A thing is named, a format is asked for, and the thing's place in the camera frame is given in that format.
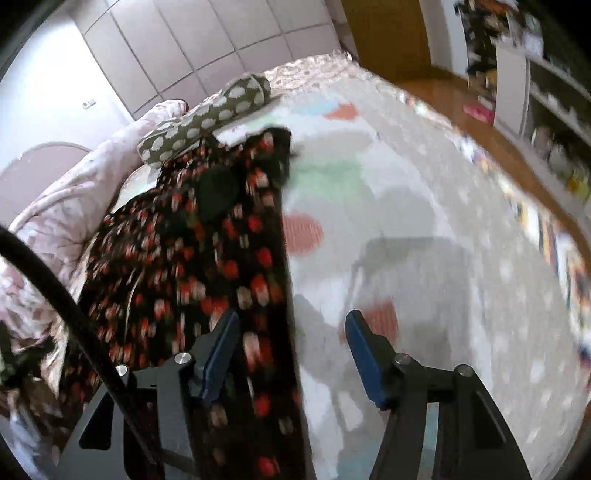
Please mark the wall light switch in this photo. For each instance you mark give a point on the wall light switch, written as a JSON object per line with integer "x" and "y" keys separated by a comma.
{"x": 88, "y": 103}

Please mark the black floral garment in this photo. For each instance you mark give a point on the black floral garment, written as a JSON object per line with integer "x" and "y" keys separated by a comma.
{"x": 184, "y": 258}

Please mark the heart patterned quilted bedspread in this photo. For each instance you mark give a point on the heart patterned quilted bedspread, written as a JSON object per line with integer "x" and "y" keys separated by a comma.
{"x": 415, "y": 207}

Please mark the wooden door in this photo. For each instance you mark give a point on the wooden door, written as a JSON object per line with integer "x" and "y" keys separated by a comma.
{"x": 383, "y": 37}

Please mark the white shelf unit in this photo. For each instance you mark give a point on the white shelf unit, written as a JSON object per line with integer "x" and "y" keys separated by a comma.
{"x": 510, "y": 83}

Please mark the pink curved headboard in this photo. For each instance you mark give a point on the pink curved headboard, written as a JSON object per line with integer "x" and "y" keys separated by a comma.
{"x": 37, "y": 170}

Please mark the green spotted bolster pillow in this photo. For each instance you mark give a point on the green spotted bolster pillow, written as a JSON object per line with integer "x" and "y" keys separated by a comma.
{"x": 207, "y": 115}

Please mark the red box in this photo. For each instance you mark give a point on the red box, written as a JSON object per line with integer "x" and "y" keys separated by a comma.
{"x": 478, "y": 113}

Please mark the pale panelled wardrobe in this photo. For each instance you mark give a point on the pale panelled wardrobe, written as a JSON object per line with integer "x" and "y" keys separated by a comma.
{"x": 184, "y": 46}

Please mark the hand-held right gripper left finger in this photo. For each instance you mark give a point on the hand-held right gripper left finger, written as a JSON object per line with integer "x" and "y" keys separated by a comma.
{"x": 220, "y": 353}

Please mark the cluttered storage rack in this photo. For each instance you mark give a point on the cluttered storage rack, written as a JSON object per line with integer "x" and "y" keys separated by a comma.
{"x": 480, "y": 32}

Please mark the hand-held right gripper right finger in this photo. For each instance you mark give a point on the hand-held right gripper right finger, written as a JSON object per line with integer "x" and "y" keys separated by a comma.
{"x": 364, "y": 355}

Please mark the pink floral comforter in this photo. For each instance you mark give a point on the pink floral comforter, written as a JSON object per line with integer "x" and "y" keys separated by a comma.
{"x": 69, "y": 194}

